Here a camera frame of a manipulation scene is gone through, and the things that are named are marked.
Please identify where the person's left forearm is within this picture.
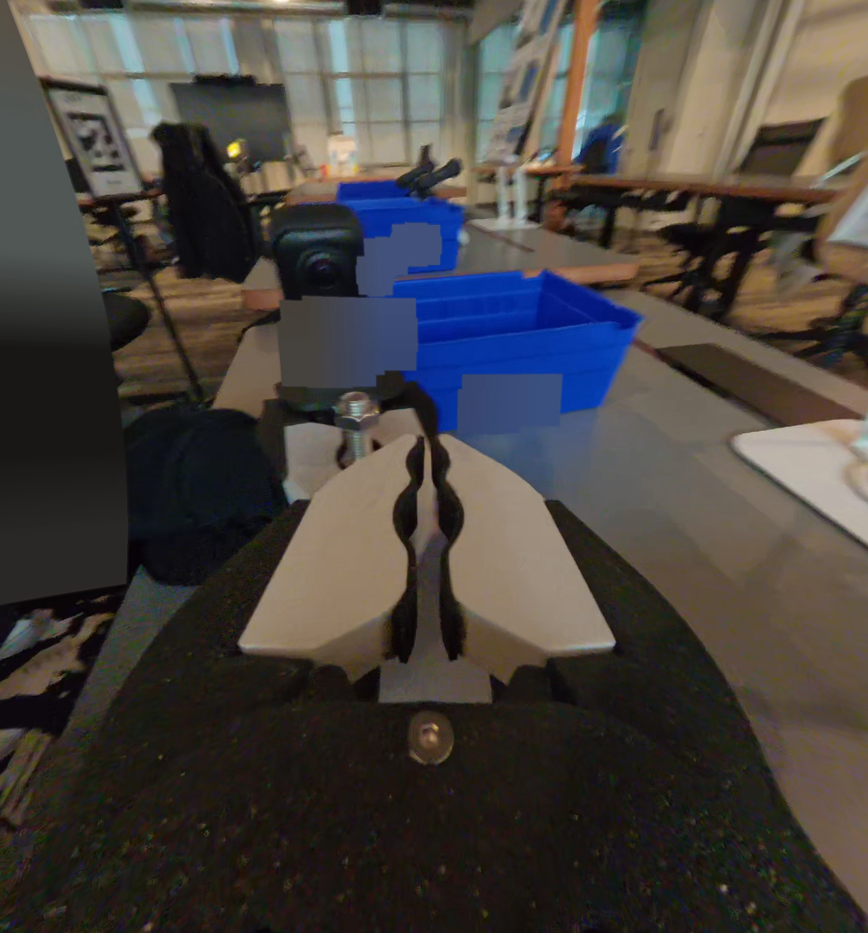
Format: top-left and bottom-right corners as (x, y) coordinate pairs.
(122, 404), (290, 587)

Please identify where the dark cable tray cover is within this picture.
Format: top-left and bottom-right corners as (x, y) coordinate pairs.
(654, 341), (866, 429)

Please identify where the blue divided plastic bin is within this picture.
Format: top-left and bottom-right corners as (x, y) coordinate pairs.
(390, 268), (645, 434)

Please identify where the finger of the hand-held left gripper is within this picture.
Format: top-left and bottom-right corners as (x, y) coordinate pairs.
(370, 410), (422, 459)
(285, 421), (347, 502)

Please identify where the wooden post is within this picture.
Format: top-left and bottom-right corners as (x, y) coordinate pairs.
(554, 0), (601, 169)

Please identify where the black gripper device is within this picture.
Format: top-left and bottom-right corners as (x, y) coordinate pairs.
(418, 144), (464, 189)
(396, 162), (441, 199)

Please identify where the tan board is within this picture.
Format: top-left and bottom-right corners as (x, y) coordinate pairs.
(816, 73), (868, 287)

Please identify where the black office chair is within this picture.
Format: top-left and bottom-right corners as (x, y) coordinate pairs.
(732, 119), (830, 182)

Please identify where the white desk stand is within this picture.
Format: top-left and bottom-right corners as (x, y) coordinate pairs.
(469, 162), (545, 233)
(731, 357), (868, 571)

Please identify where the black jacket on chair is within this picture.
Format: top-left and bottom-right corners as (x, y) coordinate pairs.
(150, 120), (260, 284)

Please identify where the steel hex bolt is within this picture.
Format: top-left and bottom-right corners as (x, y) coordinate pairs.
(335, 391), (378, 471)

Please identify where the wooden desk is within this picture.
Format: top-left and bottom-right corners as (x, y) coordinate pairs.
(550, 171), (843, 212)

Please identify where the dark screen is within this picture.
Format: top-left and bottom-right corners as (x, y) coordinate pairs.
(169, 75), (294, 167)

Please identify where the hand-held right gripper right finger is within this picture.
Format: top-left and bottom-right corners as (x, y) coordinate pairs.
(428, 434), (618, 685)

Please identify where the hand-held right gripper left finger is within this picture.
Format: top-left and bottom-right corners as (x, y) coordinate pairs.
(237, 433), (427, 684)

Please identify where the leaning poster board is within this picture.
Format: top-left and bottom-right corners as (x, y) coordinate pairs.
(488, 0), (575, 157)

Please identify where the blue jacket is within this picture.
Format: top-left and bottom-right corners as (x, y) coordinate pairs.
(581, 120), (626, 176)

